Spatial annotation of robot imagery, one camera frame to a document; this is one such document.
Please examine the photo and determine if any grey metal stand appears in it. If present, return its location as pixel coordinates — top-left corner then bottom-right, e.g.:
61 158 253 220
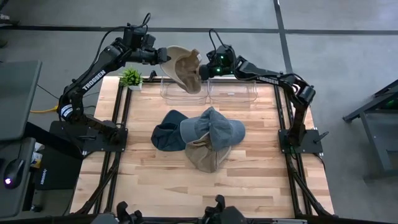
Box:
341 79 398 181

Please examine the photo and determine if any black aluminium table frame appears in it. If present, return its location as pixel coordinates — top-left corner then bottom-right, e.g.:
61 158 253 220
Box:
46 76 340 224

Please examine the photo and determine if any dark navy hat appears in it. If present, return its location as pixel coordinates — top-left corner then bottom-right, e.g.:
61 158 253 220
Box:
150 109 189 152

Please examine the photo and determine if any silver metal bracket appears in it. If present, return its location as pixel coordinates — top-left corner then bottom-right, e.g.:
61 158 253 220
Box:
272 218 308 224

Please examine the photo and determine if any black computer case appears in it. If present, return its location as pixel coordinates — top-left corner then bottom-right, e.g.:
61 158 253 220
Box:
33 146 83 191

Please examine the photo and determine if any yellow cable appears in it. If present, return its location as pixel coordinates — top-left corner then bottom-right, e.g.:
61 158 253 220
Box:
30 105 59 114

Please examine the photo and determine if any black base plate lever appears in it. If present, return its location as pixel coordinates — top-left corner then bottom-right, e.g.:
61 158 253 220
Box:
313 131 330 144

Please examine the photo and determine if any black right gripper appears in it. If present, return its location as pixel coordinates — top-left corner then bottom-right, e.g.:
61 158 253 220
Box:
198 46 236 81

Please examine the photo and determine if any light beige hat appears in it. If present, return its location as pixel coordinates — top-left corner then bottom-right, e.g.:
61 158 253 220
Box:
160 45 203 95

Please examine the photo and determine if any small green potted plant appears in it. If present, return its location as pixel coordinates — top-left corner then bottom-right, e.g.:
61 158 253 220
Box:
119 67 144 91

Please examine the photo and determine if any black leader arm handle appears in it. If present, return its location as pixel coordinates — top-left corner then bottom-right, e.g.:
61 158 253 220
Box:
90 200 144 224
201 194 248 224

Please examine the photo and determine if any grey desk top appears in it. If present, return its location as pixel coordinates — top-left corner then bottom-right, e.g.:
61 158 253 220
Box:
0 136 37 218

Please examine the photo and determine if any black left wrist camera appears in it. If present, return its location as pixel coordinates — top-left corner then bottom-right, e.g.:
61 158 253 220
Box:
123 26 156 49

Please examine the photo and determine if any small white yellow package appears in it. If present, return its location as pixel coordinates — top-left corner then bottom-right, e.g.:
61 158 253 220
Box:
30 142 44 169

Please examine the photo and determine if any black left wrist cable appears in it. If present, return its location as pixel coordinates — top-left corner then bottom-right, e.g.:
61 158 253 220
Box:
92 12 152 65

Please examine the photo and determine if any clear plastic bin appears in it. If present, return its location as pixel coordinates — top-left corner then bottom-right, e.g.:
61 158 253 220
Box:
208 77 259 105
160 77 209 106

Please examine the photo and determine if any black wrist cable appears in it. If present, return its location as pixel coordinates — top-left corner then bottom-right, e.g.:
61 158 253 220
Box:
208 29 229 52
92 12 152 65

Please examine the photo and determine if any khaki brown hat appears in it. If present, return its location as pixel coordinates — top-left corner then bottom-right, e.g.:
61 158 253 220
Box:
185 132 233 174

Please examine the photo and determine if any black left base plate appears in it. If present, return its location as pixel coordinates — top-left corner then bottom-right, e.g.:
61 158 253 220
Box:
49 119 129 154

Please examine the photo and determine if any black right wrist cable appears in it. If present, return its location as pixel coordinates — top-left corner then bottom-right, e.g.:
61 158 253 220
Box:
208 29 229 52

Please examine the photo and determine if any black computer mouse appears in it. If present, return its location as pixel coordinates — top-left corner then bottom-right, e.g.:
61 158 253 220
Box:
2 158 26 190

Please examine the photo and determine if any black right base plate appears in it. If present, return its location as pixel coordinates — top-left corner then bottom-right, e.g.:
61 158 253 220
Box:
278 129 324 155

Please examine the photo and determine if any grey desk panel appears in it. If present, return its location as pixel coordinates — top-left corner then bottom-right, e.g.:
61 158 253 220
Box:
0 60 43 142

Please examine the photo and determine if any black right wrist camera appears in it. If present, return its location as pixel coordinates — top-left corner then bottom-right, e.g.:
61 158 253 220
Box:
216 45 236 62

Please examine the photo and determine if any blue denim cap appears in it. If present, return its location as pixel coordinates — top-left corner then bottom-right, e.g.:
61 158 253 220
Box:
203 107 246 152
179 107 223 152

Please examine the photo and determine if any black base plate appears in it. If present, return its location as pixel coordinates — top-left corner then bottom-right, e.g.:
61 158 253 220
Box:
278 129 324 155
49 119 129 154

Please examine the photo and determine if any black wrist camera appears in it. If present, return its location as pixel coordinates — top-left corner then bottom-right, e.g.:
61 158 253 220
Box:
216 45 236 62
123 26 156 49

